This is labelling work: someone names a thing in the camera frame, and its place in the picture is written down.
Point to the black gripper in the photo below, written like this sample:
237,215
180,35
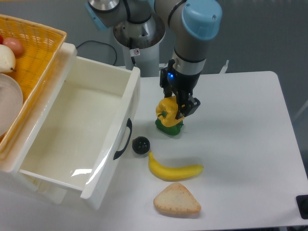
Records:
181,85

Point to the yellow bell pepper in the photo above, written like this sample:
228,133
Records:
167,110

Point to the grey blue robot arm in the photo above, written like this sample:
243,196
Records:
194,22

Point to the green bell pepper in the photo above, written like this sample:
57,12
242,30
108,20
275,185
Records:
172,131

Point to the open white drawer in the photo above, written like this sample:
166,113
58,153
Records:
75,146

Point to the white drawer cabinet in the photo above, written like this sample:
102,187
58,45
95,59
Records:
17,142

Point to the black round fruit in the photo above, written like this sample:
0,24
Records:
141,145

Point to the yellow banana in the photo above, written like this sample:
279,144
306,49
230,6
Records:
172,173

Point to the triangular bread slice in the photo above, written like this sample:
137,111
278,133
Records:
176,199

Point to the yellow woven basket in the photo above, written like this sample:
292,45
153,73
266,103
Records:
41,44

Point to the black corner device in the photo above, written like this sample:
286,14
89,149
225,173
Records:
302,203

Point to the black drawer handle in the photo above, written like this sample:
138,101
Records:
125,141

